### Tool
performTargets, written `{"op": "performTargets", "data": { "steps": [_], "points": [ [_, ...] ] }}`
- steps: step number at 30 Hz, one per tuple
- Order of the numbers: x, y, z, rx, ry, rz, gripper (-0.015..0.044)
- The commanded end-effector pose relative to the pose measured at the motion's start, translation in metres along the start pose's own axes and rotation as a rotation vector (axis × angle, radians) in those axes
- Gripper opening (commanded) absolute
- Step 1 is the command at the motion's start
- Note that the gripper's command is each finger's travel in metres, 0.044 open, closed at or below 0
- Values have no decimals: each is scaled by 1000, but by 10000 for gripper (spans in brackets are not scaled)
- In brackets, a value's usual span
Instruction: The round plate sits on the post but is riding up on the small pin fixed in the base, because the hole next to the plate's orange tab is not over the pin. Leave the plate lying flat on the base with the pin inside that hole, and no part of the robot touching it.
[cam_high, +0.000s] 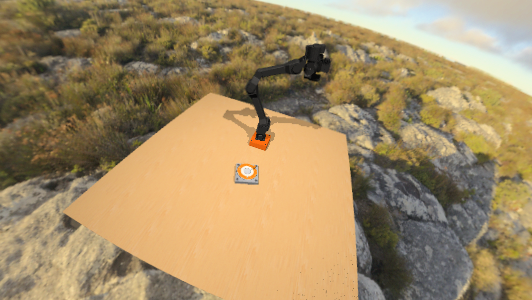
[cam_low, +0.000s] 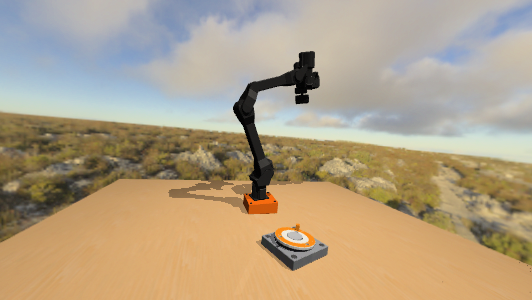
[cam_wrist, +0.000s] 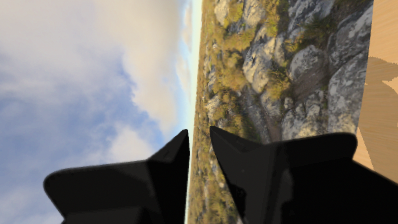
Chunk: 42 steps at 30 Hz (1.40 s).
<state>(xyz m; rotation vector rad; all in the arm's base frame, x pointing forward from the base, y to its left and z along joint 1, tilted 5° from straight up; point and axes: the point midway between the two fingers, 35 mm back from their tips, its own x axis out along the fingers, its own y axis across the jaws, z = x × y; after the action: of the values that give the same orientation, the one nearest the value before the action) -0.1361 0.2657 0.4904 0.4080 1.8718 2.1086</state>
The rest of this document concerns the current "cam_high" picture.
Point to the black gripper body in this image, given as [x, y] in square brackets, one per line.
[314, 76]

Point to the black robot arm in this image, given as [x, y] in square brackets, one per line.
[292, 67]

